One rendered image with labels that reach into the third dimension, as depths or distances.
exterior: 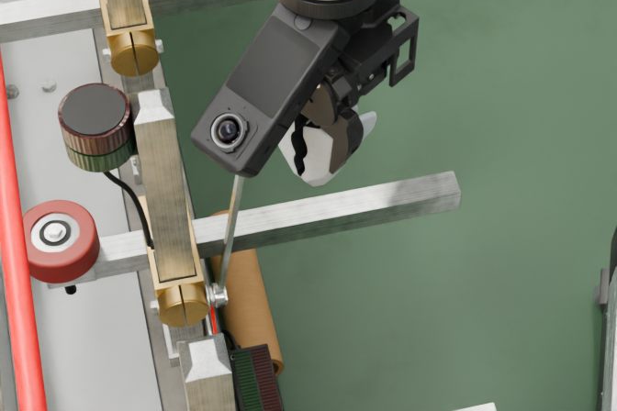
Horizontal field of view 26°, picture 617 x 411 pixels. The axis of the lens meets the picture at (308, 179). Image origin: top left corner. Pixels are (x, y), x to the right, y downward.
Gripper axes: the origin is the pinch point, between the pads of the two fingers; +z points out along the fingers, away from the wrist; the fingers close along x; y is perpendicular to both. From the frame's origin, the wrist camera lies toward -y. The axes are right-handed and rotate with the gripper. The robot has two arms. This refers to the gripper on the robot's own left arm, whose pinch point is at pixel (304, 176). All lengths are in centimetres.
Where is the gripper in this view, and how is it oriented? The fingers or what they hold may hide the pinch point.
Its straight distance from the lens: 95.9
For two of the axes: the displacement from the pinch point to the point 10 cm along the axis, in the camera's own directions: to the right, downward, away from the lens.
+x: -7.2, -5.6, 4.1
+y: 6.9, -5.8, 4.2
